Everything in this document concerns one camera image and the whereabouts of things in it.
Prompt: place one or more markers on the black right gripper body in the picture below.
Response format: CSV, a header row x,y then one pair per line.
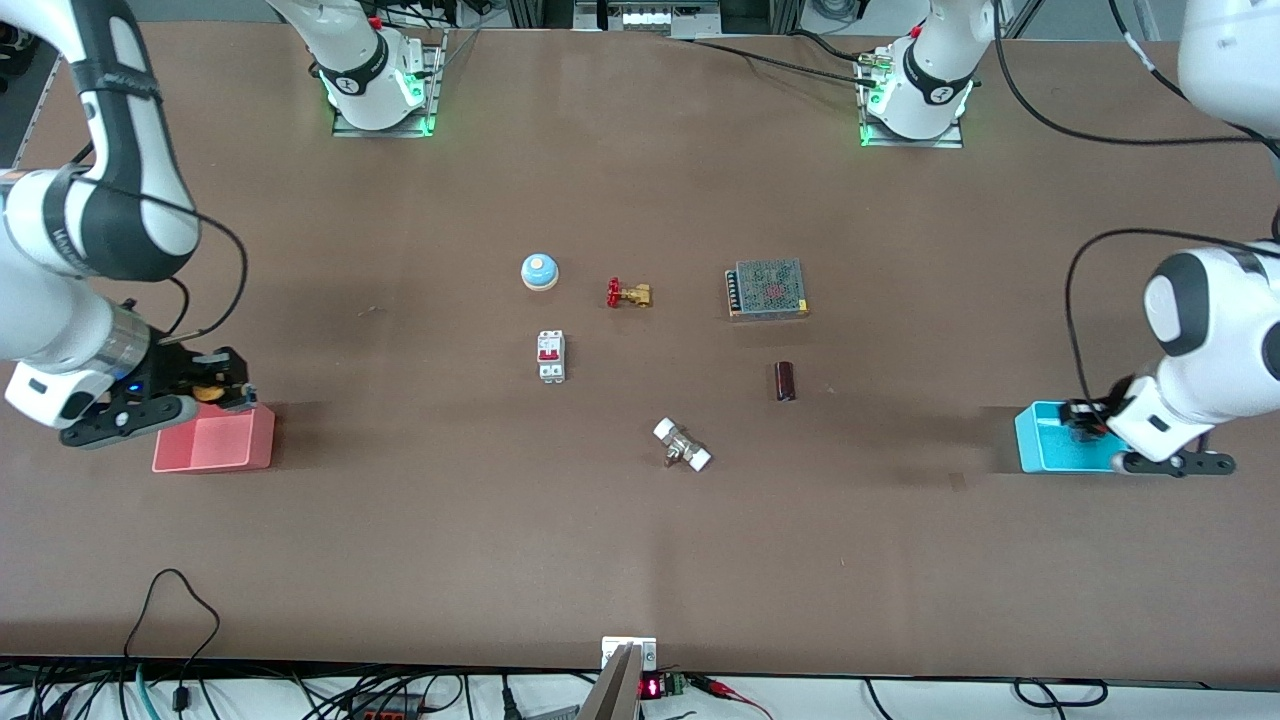
x,y
176,368

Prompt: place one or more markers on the yellow push button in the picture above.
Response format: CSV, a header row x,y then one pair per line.
x,y
207,392

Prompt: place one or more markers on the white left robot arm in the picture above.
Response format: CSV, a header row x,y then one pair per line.
x,y
1200,390

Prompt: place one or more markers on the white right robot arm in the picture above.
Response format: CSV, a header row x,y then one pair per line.
x,y
60,320

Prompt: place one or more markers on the pink plastic box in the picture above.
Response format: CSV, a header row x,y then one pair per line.
x,y
230,450

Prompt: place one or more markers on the cyan plastic box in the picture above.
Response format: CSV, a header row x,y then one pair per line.
x,y
1040,450

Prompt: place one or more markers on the dark brown cylindrical capacitor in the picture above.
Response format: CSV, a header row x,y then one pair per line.
x,y
785,381

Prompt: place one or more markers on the white circuit breaker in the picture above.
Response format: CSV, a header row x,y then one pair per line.
x,y
551,356

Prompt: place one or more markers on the blue service bell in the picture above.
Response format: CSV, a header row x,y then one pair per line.
x,y
539,271

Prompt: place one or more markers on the metal mesh power supply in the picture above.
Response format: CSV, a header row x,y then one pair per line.
x,y
768,290

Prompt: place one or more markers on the metal fitting white ends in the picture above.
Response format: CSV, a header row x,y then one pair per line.
x,y
682,445

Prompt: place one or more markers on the red clip lead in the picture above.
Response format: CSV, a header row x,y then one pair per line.
x,y
735,692

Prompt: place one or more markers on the red digit display module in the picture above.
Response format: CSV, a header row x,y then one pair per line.
x,y
652,687

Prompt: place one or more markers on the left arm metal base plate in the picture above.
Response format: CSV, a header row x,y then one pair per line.
x,y
950,142

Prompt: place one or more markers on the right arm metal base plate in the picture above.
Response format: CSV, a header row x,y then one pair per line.
x,y
432,90

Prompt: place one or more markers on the small metal bracket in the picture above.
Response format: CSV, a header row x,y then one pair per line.
x,y
629,648

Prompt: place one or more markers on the grey metal camera strut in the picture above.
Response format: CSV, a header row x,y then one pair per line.
x,y
610,695

